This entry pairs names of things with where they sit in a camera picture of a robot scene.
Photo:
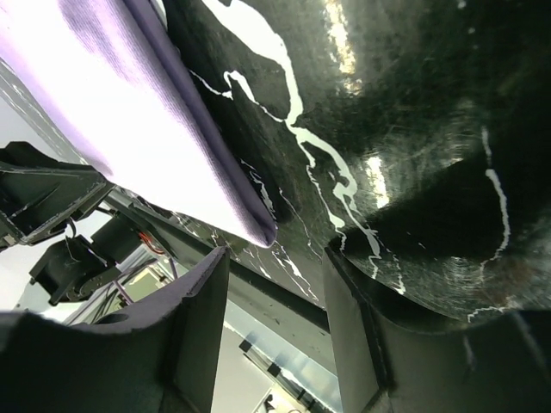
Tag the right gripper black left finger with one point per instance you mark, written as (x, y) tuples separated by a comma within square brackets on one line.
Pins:
[(159, 354)]

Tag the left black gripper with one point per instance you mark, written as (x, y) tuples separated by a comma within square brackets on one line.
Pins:
[(41, 195)]

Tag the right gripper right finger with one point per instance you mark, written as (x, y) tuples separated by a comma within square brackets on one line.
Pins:
[(394, 355)]

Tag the purple t shirt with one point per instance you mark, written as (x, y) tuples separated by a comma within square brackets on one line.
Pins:
[(108, 77)]

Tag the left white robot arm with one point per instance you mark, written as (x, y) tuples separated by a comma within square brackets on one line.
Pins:
[(74, 268)]

